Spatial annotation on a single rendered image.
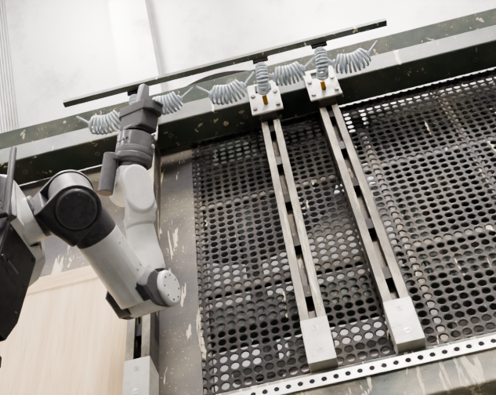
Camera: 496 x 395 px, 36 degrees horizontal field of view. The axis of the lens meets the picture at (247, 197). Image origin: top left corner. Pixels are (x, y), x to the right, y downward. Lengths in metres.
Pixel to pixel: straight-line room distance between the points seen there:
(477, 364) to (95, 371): 0.87
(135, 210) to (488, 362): 0.80
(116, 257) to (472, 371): 0.75
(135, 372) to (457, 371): 0.69
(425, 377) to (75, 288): 0.99
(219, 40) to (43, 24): 1.54
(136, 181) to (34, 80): 4.83
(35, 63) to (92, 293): 4.60
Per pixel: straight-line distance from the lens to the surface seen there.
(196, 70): 2.41
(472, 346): 1.64
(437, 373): 1.61
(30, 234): 1.52
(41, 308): 2.11
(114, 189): 1.74
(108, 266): 1.55
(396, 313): 1.69
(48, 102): 6.33
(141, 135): 1.74
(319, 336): 1.68
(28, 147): 2.67
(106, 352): 1.90
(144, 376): 1.73
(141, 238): 1.67
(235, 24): 6.13
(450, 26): 3.10
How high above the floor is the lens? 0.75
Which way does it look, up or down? 19 degrees up
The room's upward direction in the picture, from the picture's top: 12 degrees counter-clockwise
